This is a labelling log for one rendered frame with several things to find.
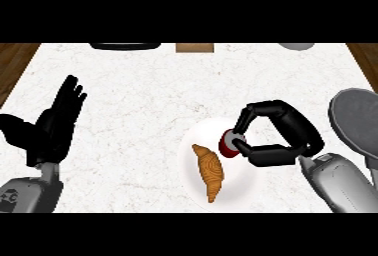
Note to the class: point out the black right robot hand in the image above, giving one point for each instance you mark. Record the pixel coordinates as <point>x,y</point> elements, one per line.
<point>296,128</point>

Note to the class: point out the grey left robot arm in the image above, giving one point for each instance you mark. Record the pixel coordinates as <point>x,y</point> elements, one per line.
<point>30,195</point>

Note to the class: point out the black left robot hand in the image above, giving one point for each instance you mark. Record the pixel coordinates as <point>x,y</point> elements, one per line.
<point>54,130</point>

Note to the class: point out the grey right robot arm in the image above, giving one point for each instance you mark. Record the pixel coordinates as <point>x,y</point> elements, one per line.
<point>337,185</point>

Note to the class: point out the white round plate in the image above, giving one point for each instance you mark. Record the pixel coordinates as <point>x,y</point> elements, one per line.
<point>219,165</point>

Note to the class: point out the black appliance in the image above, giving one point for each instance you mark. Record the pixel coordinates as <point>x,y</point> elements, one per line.
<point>126,46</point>

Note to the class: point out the brown wooden block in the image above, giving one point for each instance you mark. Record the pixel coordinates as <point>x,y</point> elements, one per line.
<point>196,47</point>

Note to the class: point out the golden brown croissant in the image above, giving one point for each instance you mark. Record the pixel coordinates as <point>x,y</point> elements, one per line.
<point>212,171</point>

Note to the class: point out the grey pan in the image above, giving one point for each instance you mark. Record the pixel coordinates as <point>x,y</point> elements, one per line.
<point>356,123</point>

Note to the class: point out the grey round bowl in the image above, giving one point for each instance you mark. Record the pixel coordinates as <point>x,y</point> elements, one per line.
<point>297,46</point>

